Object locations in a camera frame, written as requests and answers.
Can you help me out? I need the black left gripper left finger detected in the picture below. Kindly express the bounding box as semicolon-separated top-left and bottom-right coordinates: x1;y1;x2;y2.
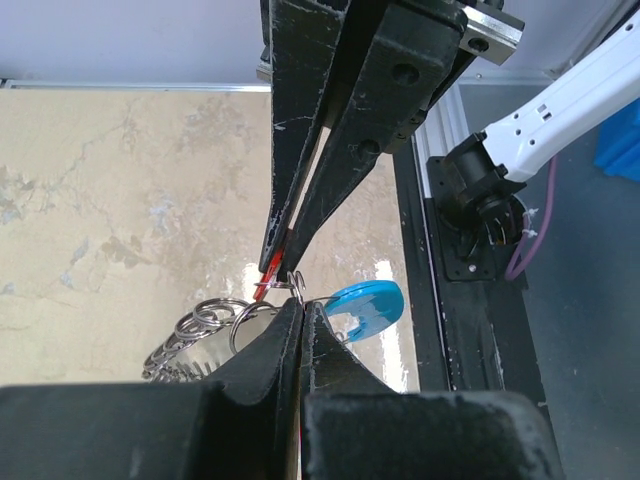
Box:
1;315;304;479

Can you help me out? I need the red key tag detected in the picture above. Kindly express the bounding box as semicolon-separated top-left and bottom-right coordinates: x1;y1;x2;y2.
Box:
253;249;283;302

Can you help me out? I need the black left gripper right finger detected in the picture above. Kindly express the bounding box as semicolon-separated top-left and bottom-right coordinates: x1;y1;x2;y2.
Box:
301;302;565;479

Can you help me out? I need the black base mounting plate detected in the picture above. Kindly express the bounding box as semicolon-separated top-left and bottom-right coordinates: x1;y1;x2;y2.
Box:
393;140;547;408

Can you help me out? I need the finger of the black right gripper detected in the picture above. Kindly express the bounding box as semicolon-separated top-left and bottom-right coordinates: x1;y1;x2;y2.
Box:
259;1;350;273

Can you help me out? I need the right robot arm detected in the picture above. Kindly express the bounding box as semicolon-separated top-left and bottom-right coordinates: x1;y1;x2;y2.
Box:
259;1;639;280

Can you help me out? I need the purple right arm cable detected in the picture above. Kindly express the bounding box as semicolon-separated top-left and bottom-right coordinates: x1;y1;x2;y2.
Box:
503;155;559;281

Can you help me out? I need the blue plastic storage bin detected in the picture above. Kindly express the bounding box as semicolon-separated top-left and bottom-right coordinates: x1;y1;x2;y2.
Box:
594;99;640;182

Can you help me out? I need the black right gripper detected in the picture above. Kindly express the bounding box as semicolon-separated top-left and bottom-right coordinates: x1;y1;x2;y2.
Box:
260;1;524;278

